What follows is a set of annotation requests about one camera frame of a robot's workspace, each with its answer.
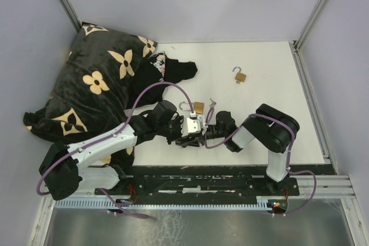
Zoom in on black padlock with keys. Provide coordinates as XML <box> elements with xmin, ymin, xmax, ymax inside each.
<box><xmin>180</xmin><ymin>137</ymin><xmax>203</xmax><ymax>148</ymax></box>

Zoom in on medium brass padlock long shackle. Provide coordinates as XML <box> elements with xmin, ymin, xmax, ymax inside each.
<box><xmin>179</xmin><ymin>101</ymin><xmax>205</xmax><ymax>115</ymax></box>

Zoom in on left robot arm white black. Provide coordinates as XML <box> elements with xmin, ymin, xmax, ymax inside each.
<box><xmin>37</xmin><ymin>100</ymin><xmax>206</xmax><ymax>200</ymax></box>

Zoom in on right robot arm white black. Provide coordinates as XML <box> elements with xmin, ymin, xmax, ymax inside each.
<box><xmin>202</xmin><ymin>104</ymin><xmax>300</xmax><ymax>195</ymax></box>

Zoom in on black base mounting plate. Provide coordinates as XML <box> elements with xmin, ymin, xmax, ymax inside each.
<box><xmin>107</xmin><ymin>166</ymin><xmax>300</xmax><ymax>202</ymax></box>

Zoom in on black printed garment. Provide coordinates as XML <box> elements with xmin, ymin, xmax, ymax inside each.
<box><xmin>126</xmin><ymin>51</ymin><xmax>198</xmax><ymax>109</ymax></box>

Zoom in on black floral pillow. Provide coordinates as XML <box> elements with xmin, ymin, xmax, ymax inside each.
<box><xmin>23</xmin><ymin>21</ymin><xmax>159</xmax><ymax>172</ymax></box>

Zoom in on light blue cable duct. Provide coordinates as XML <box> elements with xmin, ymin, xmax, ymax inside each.
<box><xmin>54</xmin><ymin>193</ymin><xmax>283</xmax><ymax>211</ymax></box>

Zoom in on right aluminium corner post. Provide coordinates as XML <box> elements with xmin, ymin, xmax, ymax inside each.
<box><xmin>293</xmin><ymin>0</ymin><xmax>330</xmax><ymax>52</ymax></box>

